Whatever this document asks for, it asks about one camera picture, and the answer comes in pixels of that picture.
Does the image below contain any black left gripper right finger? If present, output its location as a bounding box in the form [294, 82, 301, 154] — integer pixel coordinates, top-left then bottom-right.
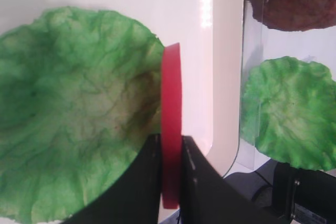
[180, 136, 278, 224]

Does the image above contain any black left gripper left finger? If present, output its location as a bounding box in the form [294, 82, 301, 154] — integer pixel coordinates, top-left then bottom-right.
[63, 134, 162, 224]

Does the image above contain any red tomato slice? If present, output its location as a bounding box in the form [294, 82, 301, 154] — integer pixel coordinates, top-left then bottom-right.
[161, 43, 182, 209]

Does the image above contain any green lettuce leaf on tray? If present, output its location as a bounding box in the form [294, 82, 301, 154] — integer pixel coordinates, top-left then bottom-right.
[1, 7, 164, 223]

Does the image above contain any green lettuce leaf in rack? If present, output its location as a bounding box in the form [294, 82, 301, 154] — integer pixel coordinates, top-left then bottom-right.
[240, 56, 335, 171]

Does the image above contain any right clear acrylic rack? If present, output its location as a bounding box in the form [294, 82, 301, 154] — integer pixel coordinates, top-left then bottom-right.
[240, 0, 335, 171]

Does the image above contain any white rectangular metal tray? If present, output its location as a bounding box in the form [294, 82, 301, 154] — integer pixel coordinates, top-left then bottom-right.
[0, 0, 246, 224]

